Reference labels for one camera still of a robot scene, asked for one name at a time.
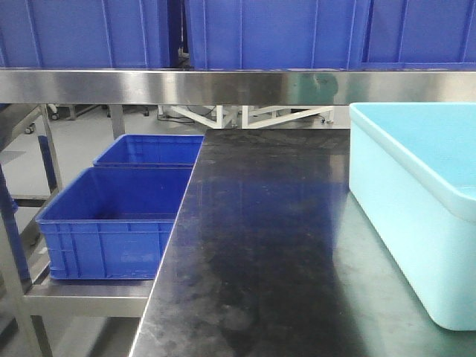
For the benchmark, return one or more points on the far blue crate lower shelf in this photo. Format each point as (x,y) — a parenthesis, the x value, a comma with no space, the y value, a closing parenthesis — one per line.
(151,151)

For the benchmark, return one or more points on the blue crate shelf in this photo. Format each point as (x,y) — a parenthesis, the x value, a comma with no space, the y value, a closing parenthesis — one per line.
(112,223)
(151,151)

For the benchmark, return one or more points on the near blue crate lower shelf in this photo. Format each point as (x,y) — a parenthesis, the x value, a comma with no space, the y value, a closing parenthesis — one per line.
(112,223)

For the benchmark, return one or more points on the upper middle blue crate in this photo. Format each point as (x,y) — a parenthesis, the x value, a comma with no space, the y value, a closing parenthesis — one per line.
(275,35)

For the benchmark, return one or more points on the blue crate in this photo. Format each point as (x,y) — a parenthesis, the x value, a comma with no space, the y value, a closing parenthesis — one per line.
(420,35)
(275,35)
(89,34)

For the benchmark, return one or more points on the light blue plastic tub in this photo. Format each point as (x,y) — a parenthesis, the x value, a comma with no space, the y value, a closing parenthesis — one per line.
(412,170)

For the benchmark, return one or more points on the upper right blue crate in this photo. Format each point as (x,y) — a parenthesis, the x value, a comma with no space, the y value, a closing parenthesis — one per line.
(420,35)

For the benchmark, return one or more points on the upper left blue crate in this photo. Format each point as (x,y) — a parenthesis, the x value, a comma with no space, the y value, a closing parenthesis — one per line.
(89,34)

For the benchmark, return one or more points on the white metal frame background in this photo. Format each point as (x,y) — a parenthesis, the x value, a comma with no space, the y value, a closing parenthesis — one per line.
(247,117)

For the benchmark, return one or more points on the stainless steel shelf frame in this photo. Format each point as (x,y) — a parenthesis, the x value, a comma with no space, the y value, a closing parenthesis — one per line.
(271,255)

